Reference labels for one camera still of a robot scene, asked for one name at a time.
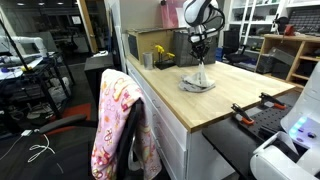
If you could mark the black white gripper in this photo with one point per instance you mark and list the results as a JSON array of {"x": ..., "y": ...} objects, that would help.
[{"x": 200, "y": 41}]

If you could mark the orange black clamp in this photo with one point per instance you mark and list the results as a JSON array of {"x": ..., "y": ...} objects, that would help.
[
  {"x": 268, "y": 98},
  {"x": 241, "y": 115}
]

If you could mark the black rolling chair background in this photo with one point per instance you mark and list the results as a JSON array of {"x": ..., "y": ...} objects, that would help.
[{"x": 233, "y": 50}]

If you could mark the white towel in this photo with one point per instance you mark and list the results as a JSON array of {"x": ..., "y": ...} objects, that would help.
[{"x": 199, "y": 78}]

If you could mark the pink paper sheet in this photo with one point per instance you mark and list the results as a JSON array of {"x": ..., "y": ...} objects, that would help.
[{"x": 169, "y": 12}]

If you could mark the dark grey fabric basket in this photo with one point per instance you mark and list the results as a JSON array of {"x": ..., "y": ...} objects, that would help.
[{"x": 182, "y": 48}]

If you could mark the yellow flowers in black tray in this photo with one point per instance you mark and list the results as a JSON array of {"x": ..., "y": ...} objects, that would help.
[{"x": 164, "y": 61}]

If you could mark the white drawer cabinet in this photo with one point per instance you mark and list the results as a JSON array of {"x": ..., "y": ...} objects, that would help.
[{"x": 186, "y": 155}]

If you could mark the orange black clamp near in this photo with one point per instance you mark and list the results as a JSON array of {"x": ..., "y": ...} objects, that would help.
[{"x": 241, "y": 115}]

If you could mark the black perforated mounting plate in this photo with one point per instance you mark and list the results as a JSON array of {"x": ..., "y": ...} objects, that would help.
[{"x": 266, "y": 122}]

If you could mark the pink patterned jersey blanket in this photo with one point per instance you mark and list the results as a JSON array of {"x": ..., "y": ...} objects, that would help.
[{"x": 118, "y": 91}]

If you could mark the cardboard box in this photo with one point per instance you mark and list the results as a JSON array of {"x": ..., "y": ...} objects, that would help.
[{"x": 145, "y": 40}]

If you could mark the black metal cart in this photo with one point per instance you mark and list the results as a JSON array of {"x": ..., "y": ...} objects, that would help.
[{"x": 32, "y": 87}]

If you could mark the grey cloth under towel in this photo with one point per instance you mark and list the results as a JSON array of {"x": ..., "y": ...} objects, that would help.
[{"x": 186, "y": 86}]

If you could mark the orange black clamp far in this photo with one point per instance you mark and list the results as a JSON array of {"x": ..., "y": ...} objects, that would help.
[{"x": 268, "y": 98}]

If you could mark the black office chair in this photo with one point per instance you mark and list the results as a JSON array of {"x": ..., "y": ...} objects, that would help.
[{"x": 72, "y": 163}]

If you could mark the wooden shelf unit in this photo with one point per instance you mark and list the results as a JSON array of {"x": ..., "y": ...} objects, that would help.
[{"x": 289, "y": 58}]

